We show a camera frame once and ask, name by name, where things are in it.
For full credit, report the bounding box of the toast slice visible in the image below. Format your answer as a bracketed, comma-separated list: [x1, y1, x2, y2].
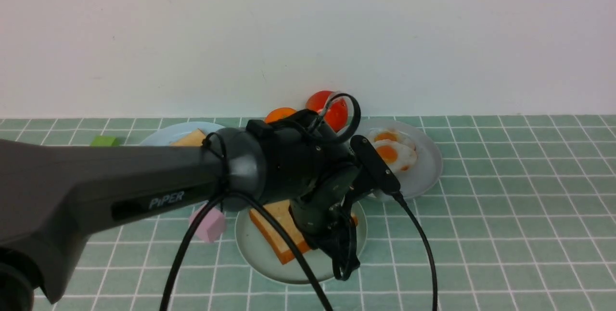
[236, 200, 367, 269]
[170, 129, 206, 147]

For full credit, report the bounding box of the pink block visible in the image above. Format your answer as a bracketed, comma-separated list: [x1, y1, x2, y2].
[194, 207, 227, 243]

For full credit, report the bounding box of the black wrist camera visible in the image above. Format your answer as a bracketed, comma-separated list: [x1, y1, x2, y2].
[350, 135, 400, 199]

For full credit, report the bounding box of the fried egg front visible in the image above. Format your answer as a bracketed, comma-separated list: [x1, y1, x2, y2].
[372, 140, 418, 174]

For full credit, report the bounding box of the grey egg plate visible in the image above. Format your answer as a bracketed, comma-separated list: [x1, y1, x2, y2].
[356, 118, 444, 200]

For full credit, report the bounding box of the orange fruit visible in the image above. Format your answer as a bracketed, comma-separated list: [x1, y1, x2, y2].
[264, 107, 297, 124]

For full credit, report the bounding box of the light blue plate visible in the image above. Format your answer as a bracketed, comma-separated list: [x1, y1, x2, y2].
[140, 122, 223, 146]

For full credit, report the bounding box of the fried egg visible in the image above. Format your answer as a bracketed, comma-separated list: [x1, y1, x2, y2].
[372, 140, 418, 174]
[367, 129, 416, 151]

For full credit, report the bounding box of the fried egg rear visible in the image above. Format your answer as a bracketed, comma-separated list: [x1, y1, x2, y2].
[367, 129, 416, 151]

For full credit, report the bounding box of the green block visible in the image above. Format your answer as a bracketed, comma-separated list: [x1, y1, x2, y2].
[90, 135, 121, 147]

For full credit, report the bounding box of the green checked tablecloth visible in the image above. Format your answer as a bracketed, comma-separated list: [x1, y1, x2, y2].
[1, 115, 616, 311]

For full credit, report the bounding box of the red tomato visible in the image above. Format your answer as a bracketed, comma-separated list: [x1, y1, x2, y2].
[305, 90, 348, 132]

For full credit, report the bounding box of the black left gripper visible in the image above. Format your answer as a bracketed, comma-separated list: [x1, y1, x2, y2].
[290, 163, 376, 282]

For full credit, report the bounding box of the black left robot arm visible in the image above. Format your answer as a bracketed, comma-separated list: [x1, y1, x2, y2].
[0, 110, 361, 311]

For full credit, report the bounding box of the grey centre plate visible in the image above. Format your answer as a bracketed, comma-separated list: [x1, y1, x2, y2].
[235, 200, 368, 285]

